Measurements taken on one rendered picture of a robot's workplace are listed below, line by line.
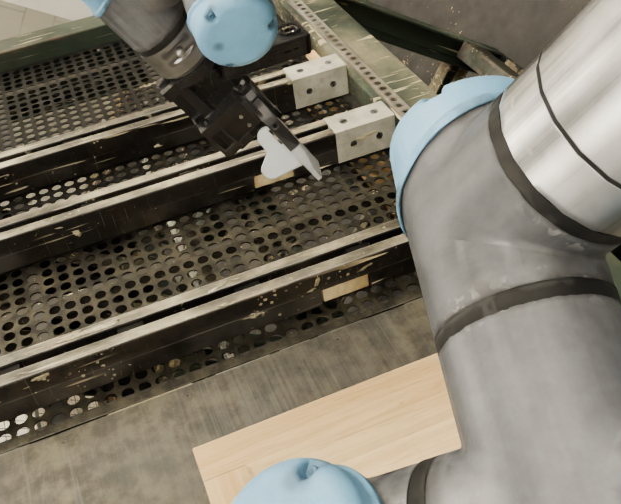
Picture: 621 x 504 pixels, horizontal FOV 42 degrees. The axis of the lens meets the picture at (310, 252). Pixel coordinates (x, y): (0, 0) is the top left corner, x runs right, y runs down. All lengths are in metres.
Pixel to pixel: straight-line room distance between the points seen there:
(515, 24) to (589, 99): 2.51
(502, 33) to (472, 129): 2.49
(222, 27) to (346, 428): 0.59
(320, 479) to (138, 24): 0.64
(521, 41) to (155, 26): 1.98
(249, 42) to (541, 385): 0.50
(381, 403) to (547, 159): 0.85
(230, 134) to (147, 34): 0.16
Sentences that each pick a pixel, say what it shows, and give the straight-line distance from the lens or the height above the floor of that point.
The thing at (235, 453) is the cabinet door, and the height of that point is 1.32.
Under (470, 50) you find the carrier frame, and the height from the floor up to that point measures 0.18.
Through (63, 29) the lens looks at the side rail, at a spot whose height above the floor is 1.36.
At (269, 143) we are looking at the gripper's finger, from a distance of 0.96.
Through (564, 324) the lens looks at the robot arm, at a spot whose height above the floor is 1.60.
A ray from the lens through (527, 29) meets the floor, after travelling 2.74.
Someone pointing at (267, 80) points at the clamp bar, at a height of 1.06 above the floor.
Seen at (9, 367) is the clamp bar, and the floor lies 1.57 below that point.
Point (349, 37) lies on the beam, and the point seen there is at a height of 0.85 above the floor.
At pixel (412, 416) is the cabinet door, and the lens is 1.10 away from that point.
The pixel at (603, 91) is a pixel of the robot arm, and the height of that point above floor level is 1.63.
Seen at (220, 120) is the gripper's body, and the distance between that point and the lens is 0.94.
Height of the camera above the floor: 1.83
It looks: 32 degrees down
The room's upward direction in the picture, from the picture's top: 81 degrees counter-clockwise
